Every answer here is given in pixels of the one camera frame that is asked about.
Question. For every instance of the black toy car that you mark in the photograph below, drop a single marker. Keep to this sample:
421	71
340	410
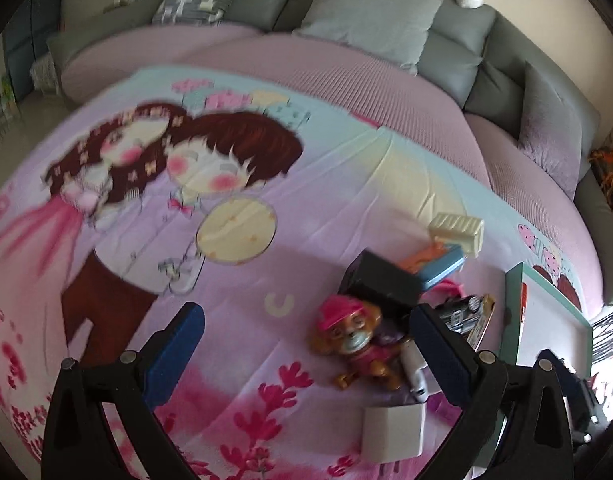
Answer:
459	312

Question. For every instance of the teal edged white tray box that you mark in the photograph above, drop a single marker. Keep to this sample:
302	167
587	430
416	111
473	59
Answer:
546	320

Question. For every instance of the white power adapter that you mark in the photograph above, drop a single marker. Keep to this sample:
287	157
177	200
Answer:
394	432

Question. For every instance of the blue orange plastic holder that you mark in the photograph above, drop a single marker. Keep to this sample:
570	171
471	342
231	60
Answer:
439	265

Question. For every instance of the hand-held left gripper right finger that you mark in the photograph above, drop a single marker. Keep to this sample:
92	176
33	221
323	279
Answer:
439	350

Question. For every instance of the dark blue cabinet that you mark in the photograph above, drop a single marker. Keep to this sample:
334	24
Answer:
29	45

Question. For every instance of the printed blanket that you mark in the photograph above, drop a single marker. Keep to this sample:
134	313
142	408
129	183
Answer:
336	185

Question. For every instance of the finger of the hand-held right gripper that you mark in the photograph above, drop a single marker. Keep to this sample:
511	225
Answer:
575	382

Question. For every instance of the grey purple pillow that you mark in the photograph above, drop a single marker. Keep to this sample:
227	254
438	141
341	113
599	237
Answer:
549	130

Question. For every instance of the grey sofa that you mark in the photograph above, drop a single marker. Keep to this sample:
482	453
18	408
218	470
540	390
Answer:
456	60

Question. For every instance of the plain grey pillow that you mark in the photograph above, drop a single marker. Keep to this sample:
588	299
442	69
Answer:
371	15

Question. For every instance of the brown toy dog pink outfit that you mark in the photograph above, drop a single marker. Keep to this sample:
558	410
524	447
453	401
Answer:
354	340

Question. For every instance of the cream plastic clip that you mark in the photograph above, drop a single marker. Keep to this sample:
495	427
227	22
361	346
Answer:
459	230

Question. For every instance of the black box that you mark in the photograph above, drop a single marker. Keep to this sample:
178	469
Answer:
381	280

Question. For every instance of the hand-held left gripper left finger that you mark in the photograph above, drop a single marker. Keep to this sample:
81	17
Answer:
179	350

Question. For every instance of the pink sofa cover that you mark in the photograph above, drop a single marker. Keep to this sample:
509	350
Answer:
386	90

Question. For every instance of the orange toy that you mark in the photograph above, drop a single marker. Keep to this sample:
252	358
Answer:
610	175

